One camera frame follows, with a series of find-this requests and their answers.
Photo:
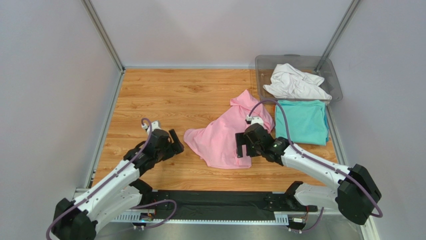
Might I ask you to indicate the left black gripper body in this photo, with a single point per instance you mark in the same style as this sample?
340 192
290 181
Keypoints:
163 153

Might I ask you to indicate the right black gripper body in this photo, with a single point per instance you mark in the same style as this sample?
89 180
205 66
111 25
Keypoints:
245 145

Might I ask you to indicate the pink t shirt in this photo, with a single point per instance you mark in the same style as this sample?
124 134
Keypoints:
216 143

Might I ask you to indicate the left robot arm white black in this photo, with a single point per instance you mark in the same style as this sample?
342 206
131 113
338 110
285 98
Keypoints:
122 189

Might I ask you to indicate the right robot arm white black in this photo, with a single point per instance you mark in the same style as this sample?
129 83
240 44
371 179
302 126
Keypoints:
326 176

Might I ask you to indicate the folded teal t shirt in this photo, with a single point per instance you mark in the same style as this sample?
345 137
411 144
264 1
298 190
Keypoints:
307 121

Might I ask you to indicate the crumpled white t shirt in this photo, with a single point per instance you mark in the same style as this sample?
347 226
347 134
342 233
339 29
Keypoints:
288 82

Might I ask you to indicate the clear plastic bin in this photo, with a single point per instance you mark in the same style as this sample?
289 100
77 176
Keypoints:
265 64

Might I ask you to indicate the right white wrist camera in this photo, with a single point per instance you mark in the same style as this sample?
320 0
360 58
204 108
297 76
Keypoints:
252 120

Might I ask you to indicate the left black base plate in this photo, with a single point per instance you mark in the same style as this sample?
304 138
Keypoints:
159 195

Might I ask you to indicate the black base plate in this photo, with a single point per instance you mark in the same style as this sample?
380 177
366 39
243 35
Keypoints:
282 202
159 195

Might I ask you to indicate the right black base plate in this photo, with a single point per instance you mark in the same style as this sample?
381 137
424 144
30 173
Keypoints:
282 202

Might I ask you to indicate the left aluminium corner post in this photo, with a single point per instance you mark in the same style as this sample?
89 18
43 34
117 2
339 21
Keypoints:
97 22

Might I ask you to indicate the aluminium corner post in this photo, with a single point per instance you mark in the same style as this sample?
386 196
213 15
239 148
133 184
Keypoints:
97 22
339 31

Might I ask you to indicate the right aluminium corner post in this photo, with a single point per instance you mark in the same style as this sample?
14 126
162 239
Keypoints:
339 31

